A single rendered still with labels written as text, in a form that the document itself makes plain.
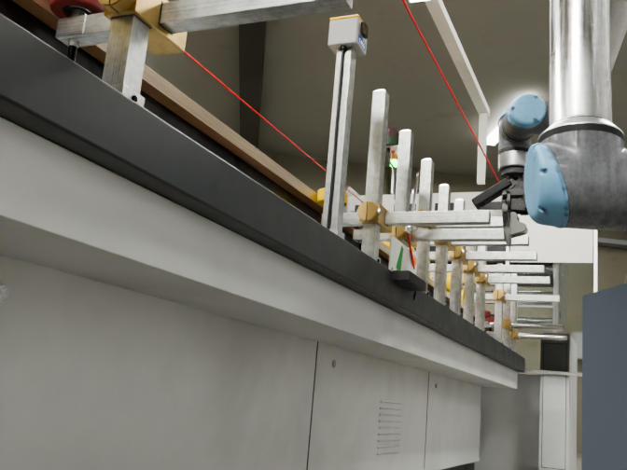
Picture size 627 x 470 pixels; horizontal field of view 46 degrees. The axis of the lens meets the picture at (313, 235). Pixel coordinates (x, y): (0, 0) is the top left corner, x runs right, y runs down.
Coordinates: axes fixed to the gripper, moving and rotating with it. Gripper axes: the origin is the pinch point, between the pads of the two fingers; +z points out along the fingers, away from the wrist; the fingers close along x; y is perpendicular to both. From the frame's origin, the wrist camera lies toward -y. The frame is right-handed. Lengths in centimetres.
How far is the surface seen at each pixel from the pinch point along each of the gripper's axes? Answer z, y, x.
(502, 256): -12, -13, 73
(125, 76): 9, -27, -131
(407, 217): -0.6, -20.3, -26.6
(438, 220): 0.4, -12.4, -26.6
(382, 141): -19.9, -26.5, -30.9
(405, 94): -257, -166, 444
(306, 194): -6, -45, -33
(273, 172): -6, -45, -53
